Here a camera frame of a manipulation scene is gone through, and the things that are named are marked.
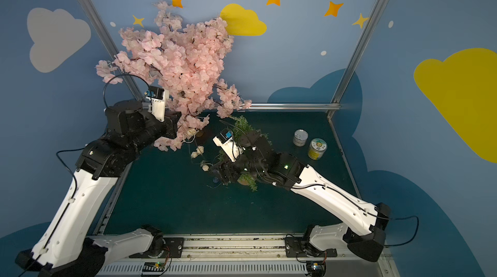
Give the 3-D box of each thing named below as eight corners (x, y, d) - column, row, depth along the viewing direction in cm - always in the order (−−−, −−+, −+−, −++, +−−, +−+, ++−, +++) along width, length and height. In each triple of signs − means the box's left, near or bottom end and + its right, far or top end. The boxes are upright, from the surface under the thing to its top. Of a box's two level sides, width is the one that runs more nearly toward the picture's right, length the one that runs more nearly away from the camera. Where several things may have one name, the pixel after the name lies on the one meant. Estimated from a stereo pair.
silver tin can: (294, 146, 107) (295, 141, 103) (291, 134, 112) (293, 129, 108) (308, 146, 107) (310, 141, 103) (305, 134, 112) (307, 129, 108)
